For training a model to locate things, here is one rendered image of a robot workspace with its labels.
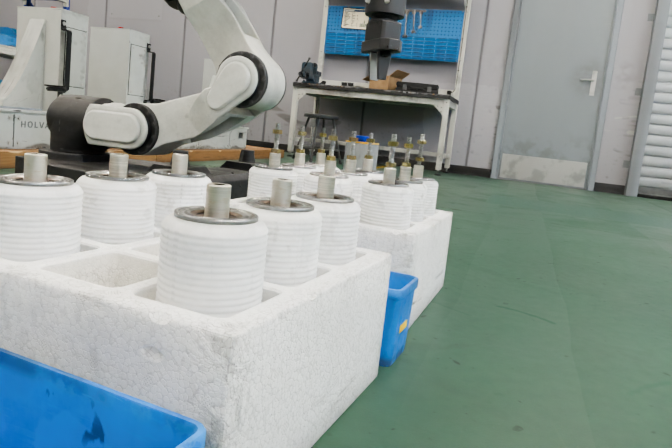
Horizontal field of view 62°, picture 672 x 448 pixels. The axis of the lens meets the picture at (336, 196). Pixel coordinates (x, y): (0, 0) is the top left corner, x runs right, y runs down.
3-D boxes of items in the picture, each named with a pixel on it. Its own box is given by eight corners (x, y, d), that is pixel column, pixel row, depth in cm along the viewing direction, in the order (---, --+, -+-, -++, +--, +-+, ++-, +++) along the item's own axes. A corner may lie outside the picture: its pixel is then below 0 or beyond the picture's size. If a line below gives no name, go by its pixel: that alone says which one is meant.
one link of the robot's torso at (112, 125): (79, 146, 156) (82, 98, 155) (127, 147, 175) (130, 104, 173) (141, 155, 150) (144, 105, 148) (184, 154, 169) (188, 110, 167)
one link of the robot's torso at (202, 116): (97, 113, 153) (243, 41, 138) (144, 117, 172) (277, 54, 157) (115, 167, 153) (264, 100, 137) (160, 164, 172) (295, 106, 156)
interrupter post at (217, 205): (197, 219, 51) (200, 183, 50) (213, 216, 53) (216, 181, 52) (219, 223, 50) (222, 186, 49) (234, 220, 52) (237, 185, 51)
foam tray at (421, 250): (208, 291, 110) (216, 201, 107) (294, 257, 146) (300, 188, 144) (402, 338, 96) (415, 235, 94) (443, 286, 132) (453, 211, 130)
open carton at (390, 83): (374, 93, 610) (376, 71, 607) (407, 95, 589) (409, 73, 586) (360, 90, 585) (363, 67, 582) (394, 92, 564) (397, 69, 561)
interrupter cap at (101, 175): (71, 176, 69) (71, 171, 69) (117, 174, 76) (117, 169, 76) (117, 185, 66) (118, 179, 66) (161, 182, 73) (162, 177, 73)
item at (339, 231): (261, 334, 72) (274, 195, 70) (295, 314, 81) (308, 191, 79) (328, 353, 69) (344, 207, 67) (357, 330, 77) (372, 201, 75)
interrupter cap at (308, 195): (285, 198, 71) (285, 193, 71) (311, 194, 78) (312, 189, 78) (339, 207, 68) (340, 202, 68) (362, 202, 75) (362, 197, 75)
